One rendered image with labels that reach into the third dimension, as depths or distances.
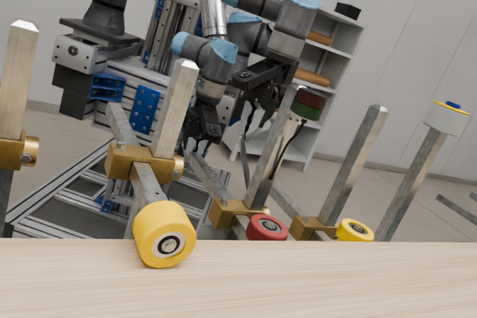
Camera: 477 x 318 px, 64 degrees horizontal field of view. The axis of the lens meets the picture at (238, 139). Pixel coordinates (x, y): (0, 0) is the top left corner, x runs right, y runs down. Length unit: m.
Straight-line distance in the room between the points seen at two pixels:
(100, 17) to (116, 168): 0.89
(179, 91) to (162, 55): 0.90
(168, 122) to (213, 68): 0.37
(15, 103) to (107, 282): 0.30
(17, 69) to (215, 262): 0.41
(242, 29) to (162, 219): 0.97
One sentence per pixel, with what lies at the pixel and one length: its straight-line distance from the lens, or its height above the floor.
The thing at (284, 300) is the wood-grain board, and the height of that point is 0.90.
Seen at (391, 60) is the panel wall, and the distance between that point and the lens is 4.86.
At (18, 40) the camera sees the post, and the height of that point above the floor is 1.12.
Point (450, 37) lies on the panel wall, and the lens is 5.46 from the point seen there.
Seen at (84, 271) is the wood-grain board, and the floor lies 0.90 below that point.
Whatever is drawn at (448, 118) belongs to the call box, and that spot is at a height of 1.19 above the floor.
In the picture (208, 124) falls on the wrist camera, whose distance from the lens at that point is 1.01.
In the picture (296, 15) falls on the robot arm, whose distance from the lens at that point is 0.83.
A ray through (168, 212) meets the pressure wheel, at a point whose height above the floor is 0.98.
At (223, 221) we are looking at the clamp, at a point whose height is 0.84.
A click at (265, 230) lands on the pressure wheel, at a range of 0.74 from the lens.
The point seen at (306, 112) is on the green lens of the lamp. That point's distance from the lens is 0.75.
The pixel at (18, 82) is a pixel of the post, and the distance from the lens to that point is 0.65.
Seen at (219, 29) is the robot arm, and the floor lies 1.20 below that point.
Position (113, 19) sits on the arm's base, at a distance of 1.52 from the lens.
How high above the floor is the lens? 1.26
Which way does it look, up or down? 17 degrees down
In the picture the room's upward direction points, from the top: 20 degrees clockwise
